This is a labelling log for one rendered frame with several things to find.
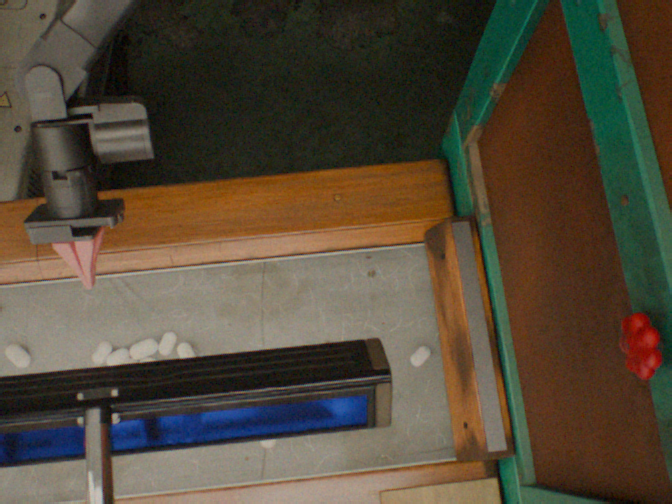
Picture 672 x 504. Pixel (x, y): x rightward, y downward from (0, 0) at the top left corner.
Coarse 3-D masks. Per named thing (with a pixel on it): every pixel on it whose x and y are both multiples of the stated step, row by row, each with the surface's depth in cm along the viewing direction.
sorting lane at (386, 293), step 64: (320, 256) 97; (384, 256) 97; (0, 320) 93; (64, 320) 94; (128, 320) 94; (192, 320) 94; (256, 320) 94; (320, 320) 94; (384, 320) 95; (256, 448) 90; (320, 448) 90; (384, 448) 90; (448, 448) 90
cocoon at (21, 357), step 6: (12, 348) 90; (18, 348) 91; (6, 354) 90; (12, 354) 90; (18, 354) 90; (24, 354) 90; (12, 360) 90; (18, 360) 90; (24, 360) 90; (30, 360) 91; (18, 366) 90; (24, 366) 90
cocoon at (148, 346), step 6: (138, 342) 91; (144, 342) 91; (150, 342) 91; (156, 342) 92; (132, 348) 91; (138, 348) 91; (144, 348) 91; (150, 348) 91; (156, 348) 92; (132, 354) 91; (138, 354) 91; (144, 354) 91
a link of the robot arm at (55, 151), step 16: (32, 128) 73; (48, 128) 72; (64, 128) 73; (80, 128) 74; (48, 144) 73; (64, 144) 73; (80, 144) 74; (96, 144) 75; (48, 160) 74; (64, 160) 74; (80, 160) 75; (64, 176) 75
